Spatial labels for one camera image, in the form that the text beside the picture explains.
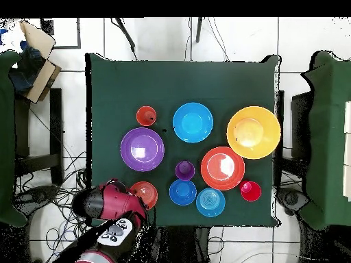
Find purple cup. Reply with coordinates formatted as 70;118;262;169
175;160;196;181

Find small orange bowl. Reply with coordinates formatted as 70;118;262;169
130;181;159;211

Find large blue bowl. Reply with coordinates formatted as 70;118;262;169
172;101;214;144

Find wide purple bowl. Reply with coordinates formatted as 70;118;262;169
120;127;166;173

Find orange cup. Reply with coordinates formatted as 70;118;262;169
136;105;158;127

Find small dark blue bowl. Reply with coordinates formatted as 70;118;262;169
169;179;197;207

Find wide orange bowl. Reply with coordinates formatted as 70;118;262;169
200;146;245;191

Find dark green tablecloth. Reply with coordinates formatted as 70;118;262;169
85;52;282;228

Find teal bowl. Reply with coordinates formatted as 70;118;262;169
195;187;226;218

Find yellow bowl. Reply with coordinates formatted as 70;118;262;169
226;105;282;160

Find red cup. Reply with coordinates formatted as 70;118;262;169
239;179;262;203

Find short black leg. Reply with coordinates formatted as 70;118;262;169
195;17;204;44

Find black tripod leg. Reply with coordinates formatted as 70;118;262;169
110;17;138;62

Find black chair base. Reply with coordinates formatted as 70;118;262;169
13;184;59;217
276;186;310;217

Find cardboard box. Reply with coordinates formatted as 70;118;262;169
9;19;62;105

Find green covered table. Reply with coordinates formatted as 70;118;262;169
0;49;28;228
300;49;351;231

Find blue cloth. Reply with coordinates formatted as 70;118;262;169
8;40;46;94

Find white boxes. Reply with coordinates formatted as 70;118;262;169
342;100;351;203

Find tangle of floor cables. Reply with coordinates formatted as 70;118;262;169
14;150;94;263

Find black stool frame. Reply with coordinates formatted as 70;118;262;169
14;87;64;187

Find black chair frame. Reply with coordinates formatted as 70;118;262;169
274;90;313;171

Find thin black frame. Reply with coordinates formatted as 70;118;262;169
40;17;82;50

